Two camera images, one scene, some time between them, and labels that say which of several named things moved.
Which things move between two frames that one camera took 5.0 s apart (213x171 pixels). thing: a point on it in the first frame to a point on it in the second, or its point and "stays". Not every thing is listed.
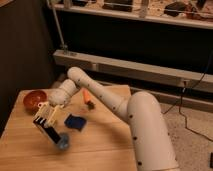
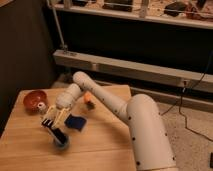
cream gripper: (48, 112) to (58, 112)
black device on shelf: (174, 8) stays
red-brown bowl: (32, 99) stays
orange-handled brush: (88, 100) stays
